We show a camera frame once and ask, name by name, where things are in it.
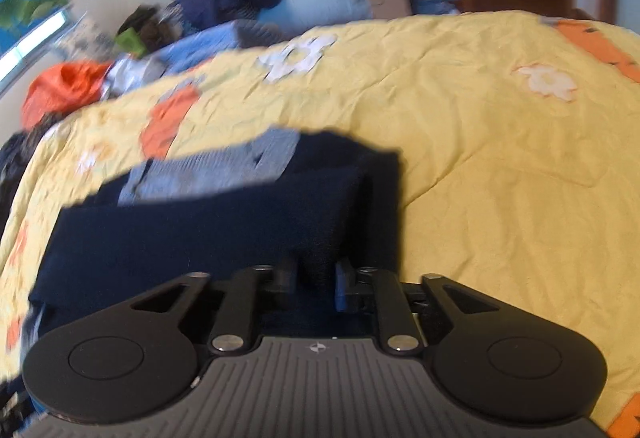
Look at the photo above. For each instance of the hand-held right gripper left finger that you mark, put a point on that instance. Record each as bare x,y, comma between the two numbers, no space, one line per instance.
287,283

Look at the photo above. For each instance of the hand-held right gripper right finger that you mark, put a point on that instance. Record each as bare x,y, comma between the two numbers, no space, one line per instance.
342,287

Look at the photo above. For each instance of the navy and grey small sweater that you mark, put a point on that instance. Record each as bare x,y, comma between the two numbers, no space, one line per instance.
200,228

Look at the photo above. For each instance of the yellow floral blanket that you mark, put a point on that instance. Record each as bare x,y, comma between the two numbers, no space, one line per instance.
500,168

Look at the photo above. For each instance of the blue knitted garment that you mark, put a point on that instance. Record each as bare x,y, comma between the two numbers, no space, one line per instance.
210,43

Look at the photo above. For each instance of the grey white cloth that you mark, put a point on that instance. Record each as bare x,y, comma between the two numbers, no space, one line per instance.
132,75

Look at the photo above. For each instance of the cardboard box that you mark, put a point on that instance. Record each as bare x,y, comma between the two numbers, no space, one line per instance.
390,3

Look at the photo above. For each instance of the green cloth item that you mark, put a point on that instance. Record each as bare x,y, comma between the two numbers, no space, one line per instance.
130,40

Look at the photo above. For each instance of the dark brown cloth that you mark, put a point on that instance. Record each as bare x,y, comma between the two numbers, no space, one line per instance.
150,25

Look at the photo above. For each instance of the dark patterned cloth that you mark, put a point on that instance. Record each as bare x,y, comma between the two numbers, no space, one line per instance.
17,168

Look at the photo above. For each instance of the orange garment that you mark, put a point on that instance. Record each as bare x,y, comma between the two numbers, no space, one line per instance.
65,88

